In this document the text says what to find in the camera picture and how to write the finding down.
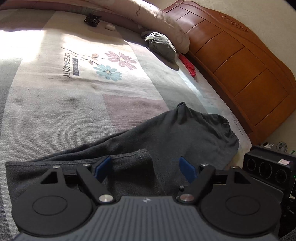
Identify dark grey sweatpants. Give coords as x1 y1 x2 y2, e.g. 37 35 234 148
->
6 102 239 201

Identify white earbud case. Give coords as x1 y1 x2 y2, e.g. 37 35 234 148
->
105 24 116 31

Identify black hair claw clip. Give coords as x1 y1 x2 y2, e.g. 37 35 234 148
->
84 14 101 27

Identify orange wooden headboard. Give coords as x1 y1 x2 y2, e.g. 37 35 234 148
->
165 1 295 145

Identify small green desk fan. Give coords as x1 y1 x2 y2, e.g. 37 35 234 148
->
276 142 288 153

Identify pink floral folded quilt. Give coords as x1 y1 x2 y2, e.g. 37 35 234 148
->
1 1 190 54

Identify grey bundled cloth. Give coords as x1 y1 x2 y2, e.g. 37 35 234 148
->
140 31 177 63

